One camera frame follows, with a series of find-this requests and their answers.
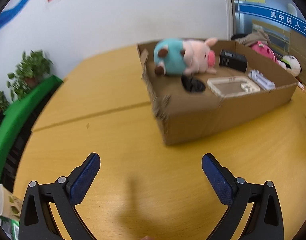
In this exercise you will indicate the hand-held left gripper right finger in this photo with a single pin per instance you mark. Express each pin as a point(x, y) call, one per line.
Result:
point(217, 180)

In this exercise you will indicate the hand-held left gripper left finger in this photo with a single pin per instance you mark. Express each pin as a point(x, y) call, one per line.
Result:
point(84, 180)

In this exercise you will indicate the brown cardboard box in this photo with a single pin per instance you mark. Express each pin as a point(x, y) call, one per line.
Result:
point(192, 122)

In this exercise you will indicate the cream phone case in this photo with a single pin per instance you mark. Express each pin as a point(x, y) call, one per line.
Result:
point(247, 88)

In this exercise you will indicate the black sunglasses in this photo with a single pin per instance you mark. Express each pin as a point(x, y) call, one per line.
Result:
point(194, 85)

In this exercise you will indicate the white rectangular device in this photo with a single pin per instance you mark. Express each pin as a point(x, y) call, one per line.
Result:
point(262, 80)

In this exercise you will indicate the printed paper cup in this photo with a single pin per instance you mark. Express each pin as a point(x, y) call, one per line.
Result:
point(5, 202)

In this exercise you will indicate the green artificial turf ledge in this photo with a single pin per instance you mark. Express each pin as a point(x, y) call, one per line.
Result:
point(20, 120)

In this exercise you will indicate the small potted green plant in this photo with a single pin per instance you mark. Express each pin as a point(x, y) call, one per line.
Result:
point(0, 101)

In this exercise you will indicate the small black product box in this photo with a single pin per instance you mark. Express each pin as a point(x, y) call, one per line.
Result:
point(232, 60)

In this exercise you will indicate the large potted green plant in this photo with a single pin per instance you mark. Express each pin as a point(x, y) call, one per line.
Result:
point(30, 67)

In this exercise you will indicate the teal and pink pig plush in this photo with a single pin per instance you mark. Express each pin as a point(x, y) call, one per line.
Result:
point(170, 55)

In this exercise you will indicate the panda plush toy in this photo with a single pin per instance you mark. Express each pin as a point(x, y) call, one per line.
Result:
point(291, 66)

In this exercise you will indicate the pink plush toy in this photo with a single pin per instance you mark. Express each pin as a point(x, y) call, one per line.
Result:
point(264, 52)

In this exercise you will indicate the black cap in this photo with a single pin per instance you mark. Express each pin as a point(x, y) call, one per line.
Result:
point(237, 36)

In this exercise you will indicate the tan cloth bag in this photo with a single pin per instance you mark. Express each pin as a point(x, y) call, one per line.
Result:
point(255, 38)

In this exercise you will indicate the blue door banner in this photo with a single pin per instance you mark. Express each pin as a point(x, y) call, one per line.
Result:
point(262, 12)

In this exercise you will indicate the blue wall banner stripe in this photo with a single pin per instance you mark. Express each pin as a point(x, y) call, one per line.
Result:
point(10, 11)

